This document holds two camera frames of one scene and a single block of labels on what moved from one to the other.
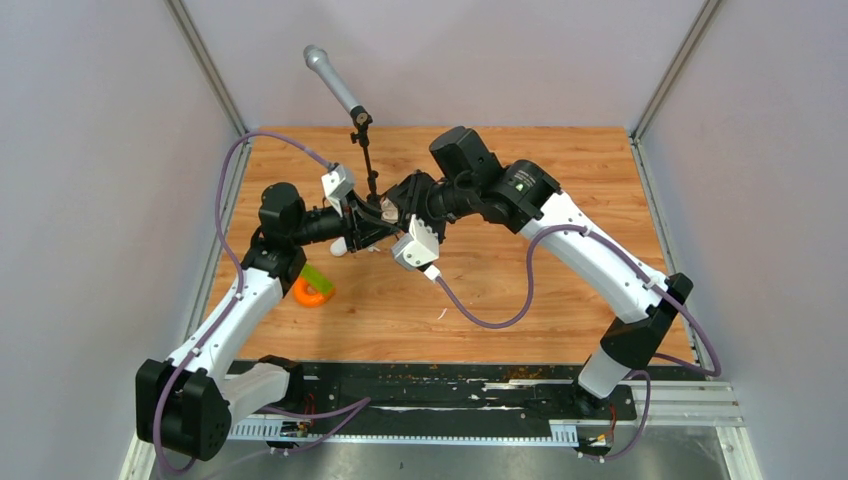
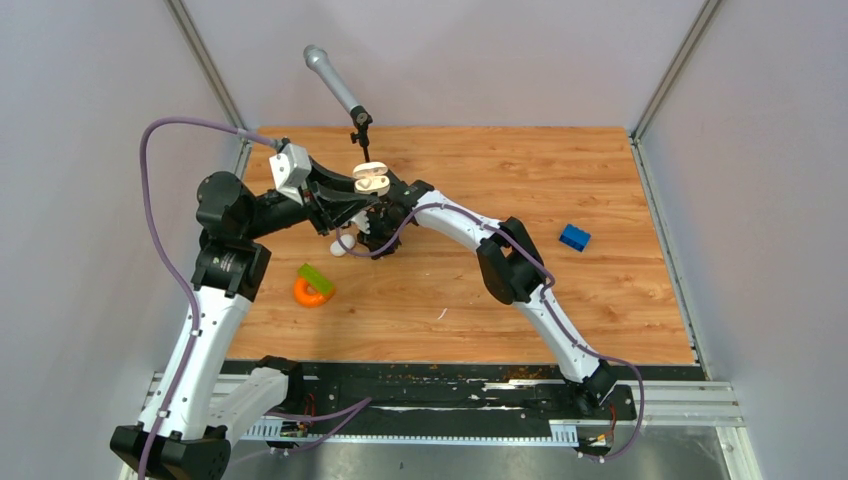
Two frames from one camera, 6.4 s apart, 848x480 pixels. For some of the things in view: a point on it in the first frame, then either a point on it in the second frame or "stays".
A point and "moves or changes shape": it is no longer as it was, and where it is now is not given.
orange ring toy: x=314 y=300 stays
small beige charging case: x=389 y=211 moves or changes shape
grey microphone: x=317 y=58 stays
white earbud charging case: x=338 y=247 stays
